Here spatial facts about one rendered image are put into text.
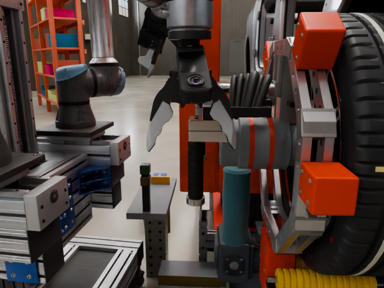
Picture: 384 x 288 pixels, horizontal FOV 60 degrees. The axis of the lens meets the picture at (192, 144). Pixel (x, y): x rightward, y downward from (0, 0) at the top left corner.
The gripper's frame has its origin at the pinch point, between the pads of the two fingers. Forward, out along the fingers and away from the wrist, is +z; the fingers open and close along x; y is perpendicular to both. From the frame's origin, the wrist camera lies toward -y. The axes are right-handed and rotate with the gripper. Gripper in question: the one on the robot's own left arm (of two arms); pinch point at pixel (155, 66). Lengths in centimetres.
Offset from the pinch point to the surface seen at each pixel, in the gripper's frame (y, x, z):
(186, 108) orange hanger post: -16.2, -2.3, 16.0
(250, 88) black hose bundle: -23, 41, -34
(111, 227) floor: 0, -2, 136
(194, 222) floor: -51, -17, 124
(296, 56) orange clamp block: -30, 36, -41
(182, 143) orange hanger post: -19.1, 5.8, 27.3
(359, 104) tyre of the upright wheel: -40, 47, -43
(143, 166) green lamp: -7.4, 17.1, 35.0
